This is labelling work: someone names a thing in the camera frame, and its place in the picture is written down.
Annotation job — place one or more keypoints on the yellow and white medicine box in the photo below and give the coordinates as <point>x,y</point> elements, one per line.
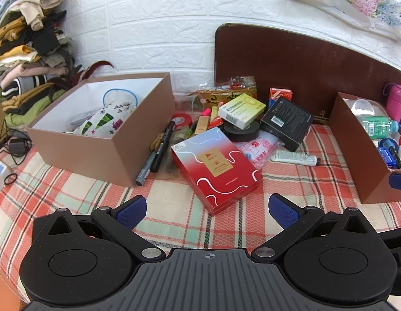
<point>242,108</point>

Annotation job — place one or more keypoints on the white tube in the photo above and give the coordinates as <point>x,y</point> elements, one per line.
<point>294,158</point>

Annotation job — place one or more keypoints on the green bottle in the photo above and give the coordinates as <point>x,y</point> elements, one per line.
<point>378,126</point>

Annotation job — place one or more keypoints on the black cardboard box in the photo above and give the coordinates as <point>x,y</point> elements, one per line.
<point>289,120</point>

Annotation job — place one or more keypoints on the blue packet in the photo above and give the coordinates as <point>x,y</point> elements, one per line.
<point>386,157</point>

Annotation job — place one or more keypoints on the plaid blanket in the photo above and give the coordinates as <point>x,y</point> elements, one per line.
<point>301,184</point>

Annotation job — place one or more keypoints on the red tape roll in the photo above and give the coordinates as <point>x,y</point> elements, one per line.
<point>190,118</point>

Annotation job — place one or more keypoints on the pile of folded clothes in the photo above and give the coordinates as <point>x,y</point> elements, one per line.
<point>22,39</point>

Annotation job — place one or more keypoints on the red and white gift box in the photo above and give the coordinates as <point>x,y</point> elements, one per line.
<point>213,168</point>

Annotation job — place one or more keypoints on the pink cap highlighter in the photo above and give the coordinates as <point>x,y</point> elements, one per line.
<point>205,112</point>

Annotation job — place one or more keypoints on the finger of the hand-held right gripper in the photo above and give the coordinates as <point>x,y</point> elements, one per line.
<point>399,181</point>
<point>398,239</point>

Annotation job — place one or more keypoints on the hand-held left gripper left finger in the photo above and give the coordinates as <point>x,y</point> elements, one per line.
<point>132,213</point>

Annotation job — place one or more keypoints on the black marker pen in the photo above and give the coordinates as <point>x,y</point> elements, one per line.
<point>165,142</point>

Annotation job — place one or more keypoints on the large brown cardboard box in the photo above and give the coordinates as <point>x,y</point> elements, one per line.
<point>90,155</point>

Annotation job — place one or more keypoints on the gold cosmetic box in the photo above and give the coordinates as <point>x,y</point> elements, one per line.
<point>202,124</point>

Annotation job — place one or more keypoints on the pink bottle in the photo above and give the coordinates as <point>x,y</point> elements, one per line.
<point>398,100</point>

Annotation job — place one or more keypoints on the clear plastic bag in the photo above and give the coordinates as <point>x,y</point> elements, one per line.
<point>242,82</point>

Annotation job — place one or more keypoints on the brown snack packet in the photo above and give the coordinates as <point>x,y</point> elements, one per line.
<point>216,97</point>

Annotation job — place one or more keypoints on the wooden clip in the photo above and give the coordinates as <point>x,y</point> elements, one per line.
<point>157,141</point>

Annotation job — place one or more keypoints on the clear plastic cup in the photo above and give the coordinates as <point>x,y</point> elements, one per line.
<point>194,102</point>

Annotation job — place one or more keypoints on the dark brown wooden headboard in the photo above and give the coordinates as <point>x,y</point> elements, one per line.
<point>317,71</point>

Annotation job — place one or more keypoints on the pink and white tissue packet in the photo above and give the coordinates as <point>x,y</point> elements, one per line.
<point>257,149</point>

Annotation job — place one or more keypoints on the red leaf plant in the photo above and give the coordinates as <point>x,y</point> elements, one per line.
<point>90,71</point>

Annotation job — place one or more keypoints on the grey pen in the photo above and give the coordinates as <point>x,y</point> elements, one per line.
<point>145,171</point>

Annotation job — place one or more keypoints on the clear plastic dome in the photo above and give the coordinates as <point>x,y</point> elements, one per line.
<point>362,105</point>

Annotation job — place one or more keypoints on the black and red marker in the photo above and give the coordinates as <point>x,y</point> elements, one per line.
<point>397,152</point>

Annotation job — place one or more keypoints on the narrow brown cardboard box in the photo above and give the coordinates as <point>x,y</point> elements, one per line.
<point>356,155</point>

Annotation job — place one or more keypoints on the black tape roll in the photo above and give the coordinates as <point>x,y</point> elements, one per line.
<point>229,132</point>

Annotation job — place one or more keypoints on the red tube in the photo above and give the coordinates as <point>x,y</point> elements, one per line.
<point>216,121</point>

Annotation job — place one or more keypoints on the white tree print fabric pouch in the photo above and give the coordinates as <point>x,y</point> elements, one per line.
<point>103,121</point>

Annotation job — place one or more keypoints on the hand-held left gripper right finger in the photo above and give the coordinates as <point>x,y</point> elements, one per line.
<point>283,213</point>

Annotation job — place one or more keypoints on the small red carton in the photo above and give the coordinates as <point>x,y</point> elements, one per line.
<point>281,94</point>

